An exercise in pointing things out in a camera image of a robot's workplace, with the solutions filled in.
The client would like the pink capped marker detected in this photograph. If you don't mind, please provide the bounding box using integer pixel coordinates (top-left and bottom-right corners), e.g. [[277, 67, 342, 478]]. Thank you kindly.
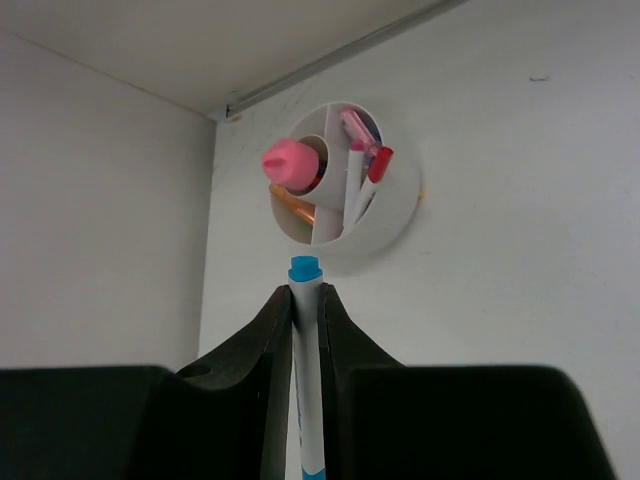
[[343, 140, 365, 221]]

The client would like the pink glue bottle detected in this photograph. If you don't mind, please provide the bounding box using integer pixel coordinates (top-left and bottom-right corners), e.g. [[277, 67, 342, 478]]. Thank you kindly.
[[261, 138, 323, 192]]

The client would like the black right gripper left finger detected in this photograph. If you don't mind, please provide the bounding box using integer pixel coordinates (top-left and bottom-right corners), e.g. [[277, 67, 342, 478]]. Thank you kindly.
[[1, 286, 293, 479]]

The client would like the red capped marker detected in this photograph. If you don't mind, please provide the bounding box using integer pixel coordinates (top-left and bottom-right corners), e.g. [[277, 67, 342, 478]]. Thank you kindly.
[[346, 146, 394, 228]]

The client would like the pink correction tape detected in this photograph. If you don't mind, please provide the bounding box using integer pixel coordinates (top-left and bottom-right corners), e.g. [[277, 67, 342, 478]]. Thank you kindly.
[[340, 108, 379, 156]]

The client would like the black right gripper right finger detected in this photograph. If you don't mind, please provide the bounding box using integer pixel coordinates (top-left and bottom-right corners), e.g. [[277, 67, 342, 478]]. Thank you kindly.
[[318, 285, 615, 479]]

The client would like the white round divided container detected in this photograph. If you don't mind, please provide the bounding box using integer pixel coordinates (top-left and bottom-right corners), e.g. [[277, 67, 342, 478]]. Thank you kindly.
[[261, 101, 421, 272]]

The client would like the blue capped marker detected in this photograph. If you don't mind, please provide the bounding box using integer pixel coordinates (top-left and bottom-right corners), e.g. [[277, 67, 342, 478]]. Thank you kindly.
[[288, 256, 326, 479]]

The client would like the orange correction tape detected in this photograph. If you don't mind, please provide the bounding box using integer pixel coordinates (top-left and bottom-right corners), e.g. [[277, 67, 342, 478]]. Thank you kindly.
[[269, 184, 315, 226]]

